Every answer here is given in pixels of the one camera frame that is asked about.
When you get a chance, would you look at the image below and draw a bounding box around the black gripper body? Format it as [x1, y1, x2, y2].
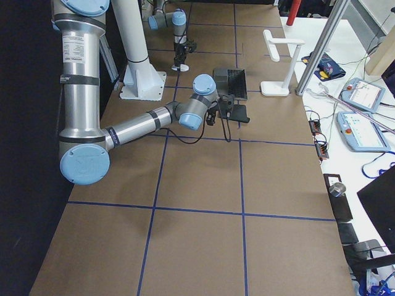
[173, 39, 197, 67]
[206, 103, 219, 125]

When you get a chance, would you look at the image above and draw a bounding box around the black mouse pad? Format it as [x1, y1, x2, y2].
[219, 104, 250, 123]

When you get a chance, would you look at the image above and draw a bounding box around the grey laptop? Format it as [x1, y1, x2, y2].
[213, 68, 247, 101]

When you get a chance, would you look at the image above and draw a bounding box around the white computer mouse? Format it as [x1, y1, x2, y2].
[172, 64, 189, 72]

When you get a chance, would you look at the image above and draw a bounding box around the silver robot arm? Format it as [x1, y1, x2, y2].
[148, 1, 197, 72]
[52, 1, 218, 185]

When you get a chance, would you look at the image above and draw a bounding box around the white desk lamp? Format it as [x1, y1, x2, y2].
[260, 29, 306, 97]

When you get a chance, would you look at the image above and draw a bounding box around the upper orange black connector box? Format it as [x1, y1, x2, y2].
[308, 110, 321, 136]

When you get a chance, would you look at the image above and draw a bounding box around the orange black connector box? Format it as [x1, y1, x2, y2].
[314, 140, 329, 161]
[308, 110, 321, 136]

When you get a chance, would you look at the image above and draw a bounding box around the lower orange black connector box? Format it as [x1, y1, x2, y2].
[314, 140, 329, 161]

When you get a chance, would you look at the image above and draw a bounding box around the red cylinder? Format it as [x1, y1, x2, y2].
[286, 0, 302, 26]

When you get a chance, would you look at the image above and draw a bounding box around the blue printed pouch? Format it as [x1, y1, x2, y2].
[314, 53, 346, 81]

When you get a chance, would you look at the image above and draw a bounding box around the silver metal knob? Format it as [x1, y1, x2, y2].
[328, 182, 346, 197]

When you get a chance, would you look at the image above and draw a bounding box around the lower teach pendant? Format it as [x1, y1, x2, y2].
[336, 112, 391, 152]

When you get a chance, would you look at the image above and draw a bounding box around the teach pendant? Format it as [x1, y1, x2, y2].
[339, 78, 385, 113]
[336, 112, 391, 152]

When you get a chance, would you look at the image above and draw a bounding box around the upper teach pendant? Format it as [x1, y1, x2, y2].
[339, 78, 385, 113]

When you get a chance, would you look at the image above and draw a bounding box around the black monitor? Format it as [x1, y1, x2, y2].
[357, 167, 395, 253]

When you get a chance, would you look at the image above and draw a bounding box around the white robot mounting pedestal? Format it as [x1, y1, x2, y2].
[111, 0, 167, 101]

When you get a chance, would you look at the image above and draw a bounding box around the aluminium frame post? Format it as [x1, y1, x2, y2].
[295, 0, 351, 96]

